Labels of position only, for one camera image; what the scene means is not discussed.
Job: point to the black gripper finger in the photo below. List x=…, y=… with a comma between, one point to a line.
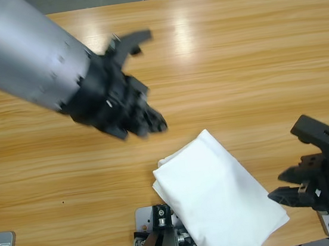
x=301, y=173
x=293, y=196
x=141, y=129
x=155, y=119

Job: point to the white Unitree t-shirt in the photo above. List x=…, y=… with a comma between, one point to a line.
x=214, y=189

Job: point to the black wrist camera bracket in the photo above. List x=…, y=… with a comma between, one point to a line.
x=130, y=41
x=312, y=130

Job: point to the black corner bracket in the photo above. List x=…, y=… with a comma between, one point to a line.
x=181, y=238
x=140, y=241

